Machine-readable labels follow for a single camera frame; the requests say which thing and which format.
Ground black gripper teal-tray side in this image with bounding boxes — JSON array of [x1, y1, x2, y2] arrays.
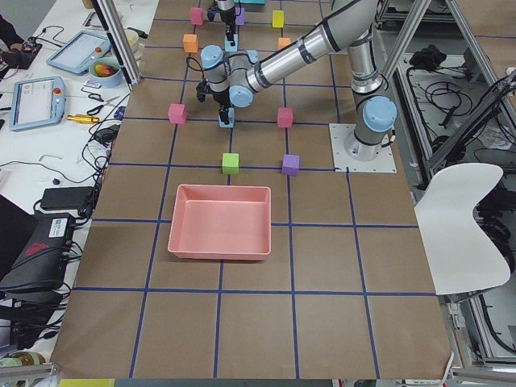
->
[[219, 8, 236, 44]]

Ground black gripper pink-tray side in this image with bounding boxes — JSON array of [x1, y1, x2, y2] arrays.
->
[[211, 91, 232, 123]]

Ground light blue foam block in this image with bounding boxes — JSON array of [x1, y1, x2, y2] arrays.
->
[[218, 107, 235, 128], [224, 34, 239, 52]]

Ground silver robot arm near pink tray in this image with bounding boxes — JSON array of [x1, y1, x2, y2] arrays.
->
[[196, 1, 397, 162]]

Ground silver robot arm near teal tray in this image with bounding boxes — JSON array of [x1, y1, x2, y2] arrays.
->
[[216, 0, 236, 25]]

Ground purple foam block near teal tray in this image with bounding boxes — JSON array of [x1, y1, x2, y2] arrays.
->
[[235, 7, 245, 26]]

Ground teal plastic tray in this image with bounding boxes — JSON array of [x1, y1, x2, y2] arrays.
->
[[237, 0, 266, 5]]

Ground orange foam block table edge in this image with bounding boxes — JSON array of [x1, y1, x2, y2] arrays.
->
[[182, 34, 199, 53]]

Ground pink foam block far corner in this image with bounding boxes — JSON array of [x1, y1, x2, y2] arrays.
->
[[189, 7, 204, 26]]

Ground pink foam block centre left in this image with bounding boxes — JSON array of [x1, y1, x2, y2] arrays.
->
[[168, 103, 187, 124]]

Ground green foam block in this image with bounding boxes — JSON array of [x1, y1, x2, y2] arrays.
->
[[221, 152, 239, 175]]

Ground yellow foam block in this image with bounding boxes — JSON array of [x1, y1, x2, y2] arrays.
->
[[272, 10, 285, 28]]

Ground pink foam block centre right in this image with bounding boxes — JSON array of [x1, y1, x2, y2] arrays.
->
[[277, 107, 294, 128]]

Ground purple foam block near pink tray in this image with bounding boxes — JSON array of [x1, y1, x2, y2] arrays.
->
[[281, 154, 300, 176]]

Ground cream bowl with lemon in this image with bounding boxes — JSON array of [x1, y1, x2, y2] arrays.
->
[[124, 28, 142, 60]]

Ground pink plastic tray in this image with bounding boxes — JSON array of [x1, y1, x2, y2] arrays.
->
[[168, 184, 272, 261]]

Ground light blue bowl with fruit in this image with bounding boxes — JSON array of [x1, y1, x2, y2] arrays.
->
[[89, 57, 123, 88]]

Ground gold metal cylinder tool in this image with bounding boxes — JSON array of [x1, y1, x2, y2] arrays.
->
[[67, 114, 100, 124]]

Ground blue teach pendant far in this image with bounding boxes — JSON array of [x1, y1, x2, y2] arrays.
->
[[46, 31, 111, 74]]

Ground blue teach pendant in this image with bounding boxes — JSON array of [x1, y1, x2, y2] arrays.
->
[[46, 31, 111, 74], [9, 76, 66, 131]]

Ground black power adapter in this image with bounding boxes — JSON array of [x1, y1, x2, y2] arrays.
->
[[40, 186, 93, 210]]

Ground blue teach pendant near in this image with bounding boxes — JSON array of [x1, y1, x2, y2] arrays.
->
[[9, 76, 66, 131]]

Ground black electronics box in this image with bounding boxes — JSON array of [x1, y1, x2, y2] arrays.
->
[[1, 213, 75, 293]]

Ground white chair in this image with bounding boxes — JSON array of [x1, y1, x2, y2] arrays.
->
[[414, 163, 510, 295]]

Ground aluminium frame post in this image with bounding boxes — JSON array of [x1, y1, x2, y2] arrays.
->
[[92, 0, 140, 86]]

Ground black-handled scissors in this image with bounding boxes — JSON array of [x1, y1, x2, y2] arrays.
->
[[86, 96, 119, 117]]

